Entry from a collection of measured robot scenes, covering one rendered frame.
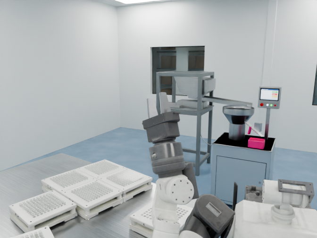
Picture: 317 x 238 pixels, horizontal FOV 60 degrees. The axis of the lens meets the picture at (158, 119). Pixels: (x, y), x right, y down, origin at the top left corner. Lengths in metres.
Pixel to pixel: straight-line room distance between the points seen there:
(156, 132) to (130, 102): 6.09
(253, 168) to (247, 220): 2.29
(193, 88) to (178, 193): 3.34
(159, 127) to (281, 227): 0.43
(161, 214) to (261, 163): 2.42
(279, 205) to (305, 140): 5.00
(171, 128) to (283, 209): 0.39
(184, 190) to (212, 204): 0.22
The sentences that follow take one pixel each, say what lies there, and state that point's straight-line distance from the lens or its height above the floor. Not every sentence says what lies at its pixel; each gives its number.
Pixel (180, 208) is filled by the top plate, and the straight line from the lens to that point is 1.46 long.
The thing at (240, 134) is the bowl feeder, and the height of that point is 0.84.
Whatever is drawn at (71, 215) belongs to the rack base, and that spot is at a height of 0.90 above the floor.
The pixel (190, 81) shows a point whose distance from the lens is 3.98.
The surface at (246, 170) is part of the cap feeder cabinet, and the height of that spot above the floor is 0.51.
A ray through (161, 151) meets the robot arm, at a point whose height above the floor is 1.45.
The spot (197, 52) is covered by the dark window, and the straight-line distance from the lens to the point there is 6.09.
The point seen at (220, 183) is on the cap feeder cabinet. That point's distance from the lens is 3.31.
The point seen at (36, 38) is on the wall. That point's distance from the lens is 5.21.
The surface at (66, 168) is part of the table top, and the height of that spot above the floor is 0.88.
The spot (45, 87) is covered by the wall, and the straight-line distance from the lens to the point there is 5.28.
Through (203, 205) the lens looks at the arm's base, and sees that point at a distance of 0.89.
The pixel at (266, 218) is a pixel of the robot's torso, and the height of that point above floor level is 1.23.
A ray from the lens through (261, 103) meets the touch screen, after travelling 3.36.
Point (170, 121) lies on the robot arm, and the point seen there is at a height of 1.52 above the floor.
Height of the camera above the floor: 1.68
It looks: 12 degrees down
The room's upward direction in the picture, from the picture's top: straight up
